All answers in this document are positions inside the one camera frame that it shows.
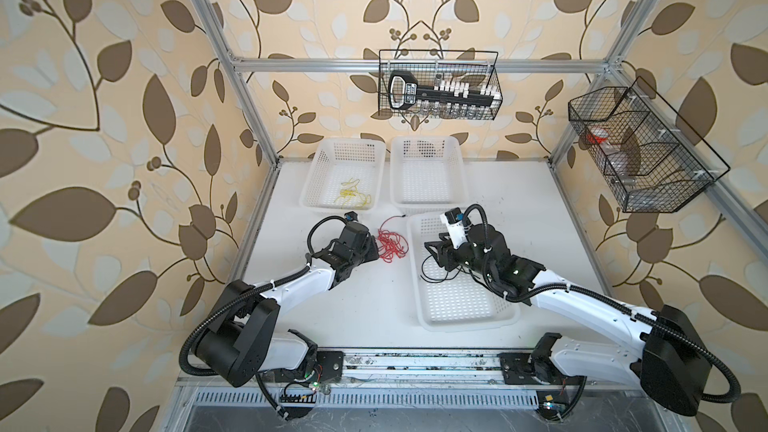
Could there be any red cable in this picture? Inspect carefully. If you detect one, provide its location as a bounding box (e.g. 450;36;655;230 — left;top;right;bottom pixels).
376;214;410;264

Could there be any yellow cable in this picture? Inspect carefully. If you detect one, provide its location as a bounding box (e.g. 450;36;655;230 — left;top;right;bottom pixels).
334;177;373;210

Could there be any black cable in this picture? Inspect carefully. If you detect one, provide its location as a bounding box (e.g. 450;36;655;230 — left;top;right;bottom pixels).
418;251;466;284

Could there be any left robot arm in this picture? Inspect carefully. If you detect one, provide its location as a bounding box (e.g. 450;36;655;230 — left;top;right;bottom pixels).
178;211;379;421

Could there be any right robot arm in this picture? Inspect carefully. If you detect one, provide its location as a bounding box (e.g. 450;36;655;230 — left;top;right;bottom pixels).
424;225;742;417

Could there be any front white plastic basket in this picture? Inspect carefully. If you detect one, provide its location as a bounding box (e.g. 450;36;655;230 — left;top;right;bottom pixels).
406;212;521;332

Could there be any back left white basket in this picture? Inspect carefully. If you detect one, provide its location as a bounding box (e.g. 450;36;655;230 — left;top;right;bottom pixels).
299;138;386;213

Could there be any back middle white basket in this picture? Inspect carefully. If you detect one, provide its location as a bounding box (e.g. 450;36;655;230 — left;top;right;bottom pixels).
390;136;469;214

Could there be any red capped item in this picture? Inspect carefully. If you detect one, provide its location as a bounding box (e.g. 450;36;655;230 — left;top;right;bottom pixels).
584;127;610;146

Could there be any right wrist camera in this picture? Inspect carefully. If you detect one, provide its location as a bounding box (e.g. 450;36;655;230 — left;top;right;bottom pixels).
440;207;471;249

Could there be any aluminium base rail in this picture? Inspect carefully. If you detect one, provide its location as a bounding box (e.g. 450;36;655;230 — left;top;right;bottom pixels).
177;346;673;410

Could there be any black tool with handle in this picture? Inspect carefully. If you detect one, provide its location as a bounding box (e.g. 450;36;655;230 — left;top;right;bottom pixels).
384;70;503;110

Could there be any back black wire basket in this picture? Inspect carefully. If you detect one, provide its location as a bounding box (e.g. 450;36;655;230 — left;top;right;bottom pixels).
378;48;503;121

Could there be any black wire basket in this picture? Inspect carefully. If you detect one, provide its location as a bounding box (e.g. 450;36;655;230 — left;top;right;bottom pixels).
378;48;503;121
568;77;731;213

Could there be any right black wire basket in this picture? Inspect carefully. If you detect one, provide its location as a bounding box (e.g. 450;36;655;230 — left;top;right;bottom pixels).
568;77;731;213

